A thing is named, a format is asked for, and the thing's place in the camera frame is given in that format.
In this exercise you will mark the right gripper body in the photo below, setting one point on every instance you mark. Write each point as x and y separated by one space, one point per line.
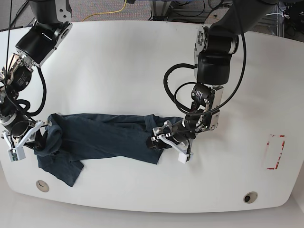
27 136

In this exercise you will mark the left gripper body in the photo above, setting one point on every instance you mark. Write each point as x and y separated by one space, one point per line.
180 141

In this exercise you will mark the dark navy t-shirt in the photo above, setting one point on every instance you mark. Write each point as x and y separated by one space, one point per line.
80 137

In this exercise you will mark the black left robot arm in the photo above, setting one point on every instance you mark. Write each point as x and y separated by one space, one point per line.
214 48

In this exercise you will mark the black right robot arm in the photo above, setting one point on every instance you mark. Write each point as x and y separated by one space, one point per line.
51 26

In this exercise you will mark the red tape rectangle marking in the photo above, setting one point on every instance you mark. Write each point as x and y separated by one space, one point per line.
274 150

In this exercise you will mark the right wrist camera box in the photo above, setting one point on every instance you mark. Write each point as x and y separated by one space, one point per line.
16 154

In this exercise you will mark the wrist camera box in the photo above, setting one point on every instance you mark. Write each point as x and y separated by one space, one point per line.
183 158
16 154

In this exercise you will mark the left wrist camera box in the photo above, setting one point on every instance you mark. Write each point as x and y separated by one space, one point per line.
183 158

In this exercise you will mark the left table cable grommet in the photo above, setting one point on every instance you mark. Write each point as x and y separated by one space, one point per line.
42 186

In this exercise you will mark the table cable grommet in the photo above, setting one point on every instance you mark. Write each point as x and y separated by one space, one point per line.
42 186
250 197

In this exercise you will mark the right table cable grommet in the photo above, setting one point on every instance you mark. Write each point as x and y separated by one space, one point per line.
250 197

